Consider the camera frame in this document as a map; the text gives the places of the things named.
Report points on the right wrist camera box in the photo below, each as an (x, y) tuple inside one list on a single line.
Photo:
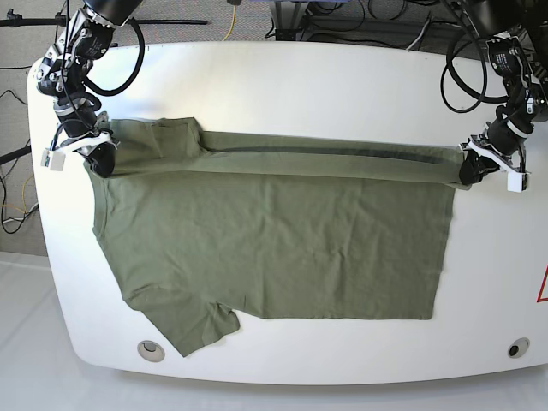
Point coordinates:
[(53, 160)]

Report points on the right table cable grommet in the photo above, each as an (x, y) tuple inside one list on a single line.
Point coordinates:
[(518, 348)]

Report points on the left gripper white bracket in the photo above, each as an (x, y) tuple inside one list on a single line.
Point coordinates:
[(499, 147)]

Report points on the red triangle sticker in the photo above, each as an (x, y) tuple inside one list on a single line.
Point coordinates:
[(542, 295)]

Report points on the left table cable grommet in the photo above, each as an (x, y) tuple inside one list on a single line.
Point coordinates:
[(151, 351)]

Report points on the olive green T-shirt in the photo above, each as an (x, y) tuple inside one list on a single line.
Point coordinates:
[(198, 226)]

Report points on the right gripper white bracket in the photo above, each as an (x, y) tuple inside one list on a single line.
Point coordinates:
[(85, 129)]

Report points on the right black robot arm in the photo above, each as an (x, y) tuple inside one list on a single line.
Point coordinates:
[(63, 75)]

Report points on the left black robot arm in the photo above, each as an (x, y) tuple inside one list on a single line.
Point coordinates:
[(510, 38)]

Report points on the black tripod stand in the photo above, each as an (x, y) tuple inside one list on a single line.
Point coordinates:
[(59, 20)]

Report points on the table cable grommet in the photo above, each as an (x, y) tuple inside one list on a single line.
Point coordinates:
[(151, 351), (518, 348)]

